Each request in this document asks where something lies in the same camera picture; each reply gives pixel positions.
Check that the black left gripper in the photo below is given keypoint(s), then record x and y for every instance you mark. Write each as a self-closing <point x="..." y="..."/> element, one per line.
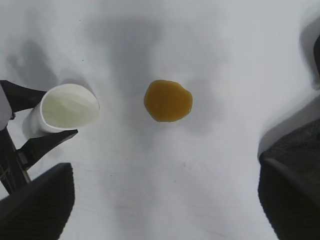
<point x="10" y="162"/>

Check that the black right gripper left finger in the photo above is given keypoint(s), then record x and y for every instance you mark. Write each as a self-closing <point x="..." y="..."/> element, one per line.
<point x="37" y="205"/>

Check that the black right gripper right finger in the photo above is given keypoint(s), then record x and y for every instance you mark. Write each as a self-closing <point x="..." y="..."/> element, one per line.
<point x="292" y="207"/>

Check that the white paper cup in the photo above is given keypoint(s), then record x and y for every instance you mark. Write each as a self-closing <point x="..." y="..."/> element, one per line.
<point x="67" y="107"/>

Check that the brown liquid spill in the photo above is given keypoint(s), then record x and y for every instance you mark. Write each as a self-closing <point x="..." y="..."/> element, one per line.
<point x="167" y="101"/>

